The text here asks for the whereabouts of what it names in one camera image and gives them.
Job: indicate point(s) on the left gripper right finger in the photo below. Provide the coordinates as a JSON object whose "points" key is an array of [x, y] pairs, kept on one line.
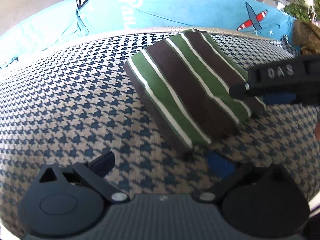
{"points": [[258, 201]]}

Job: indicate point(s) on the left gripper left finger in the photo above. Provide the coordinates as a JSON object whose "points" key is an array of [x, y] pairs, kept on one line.
{"points": [[66, 201]]}

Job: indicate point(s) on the white chest freezer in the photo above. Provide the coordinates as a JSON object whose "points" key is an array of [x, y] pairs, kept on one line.
{"points": [[279, 4]]}

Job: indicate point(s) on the blue printed sofa back cover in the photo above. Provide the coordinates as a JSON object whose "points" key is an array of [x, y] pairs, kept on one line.
{"points": [[71, 19]]}

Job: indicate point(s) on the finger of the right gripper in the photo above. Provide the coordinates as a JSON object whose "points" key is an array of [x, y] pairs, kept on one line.
{"points": [[279, 98]]}

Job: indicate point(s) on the green potted plant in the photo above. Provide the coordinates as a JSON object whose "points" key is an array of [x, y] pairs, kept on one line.
{"points": [[305, 10]]}

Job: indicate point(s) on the green brown striped shirt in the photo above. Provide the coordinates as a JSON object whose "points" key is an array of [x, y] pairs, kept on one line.
{"points": [[184, 83]]}

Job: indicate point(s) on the houndstooth sofa seat cushion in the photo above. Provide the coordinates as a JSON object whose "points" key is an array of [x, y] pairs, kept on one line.
{"points": [[78, 103]]}

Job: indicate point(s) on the brown plush toy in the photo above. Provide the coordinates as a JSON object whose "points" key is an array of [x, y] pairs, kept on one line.
{"points": [[306, 35]]}

